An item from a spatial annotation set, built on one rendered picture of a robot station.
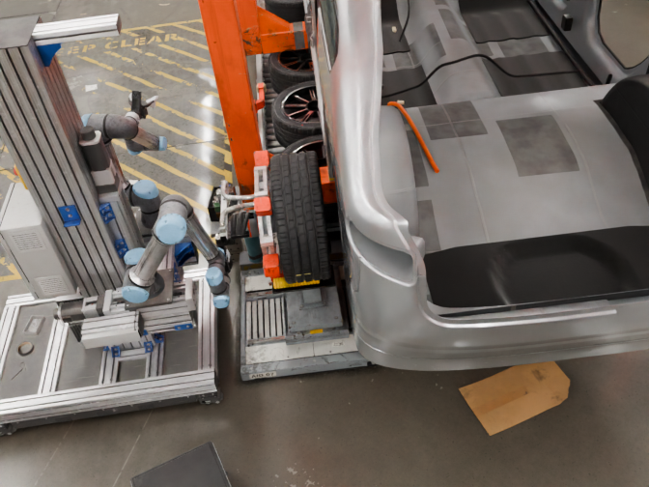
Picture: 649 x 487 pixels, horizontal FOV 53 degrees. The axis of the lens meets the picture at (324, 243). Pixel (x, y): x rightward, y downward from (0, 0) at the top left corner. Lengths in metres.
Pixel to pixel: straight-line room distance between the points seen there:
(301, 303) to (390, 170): 1.16
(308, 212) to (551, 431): 1.67
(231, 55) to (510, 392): 2.26
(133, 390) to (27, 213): 1.09
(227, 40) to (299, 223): 0.96
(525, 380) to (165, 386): 1.92
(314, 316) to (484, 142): 1.32
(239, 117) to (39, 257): 1.21
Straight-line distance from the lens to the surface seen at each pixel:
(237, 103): 3.50
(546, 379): 3.80
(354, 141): 2.40
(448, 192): 3.24
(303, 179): 3.09
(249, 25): 5.43
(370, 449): 3.50
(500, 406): 3.67
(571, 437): 3.65
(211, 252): 3.00
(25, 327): 4.20
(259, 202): 3.03
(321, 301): 3.77
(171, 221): 2.68
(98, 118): 3.28
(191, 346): 3.75
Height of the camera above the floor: 3.09
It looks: 44 degrees down
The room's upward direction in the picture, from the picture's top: 6 degrees counter-clockwise
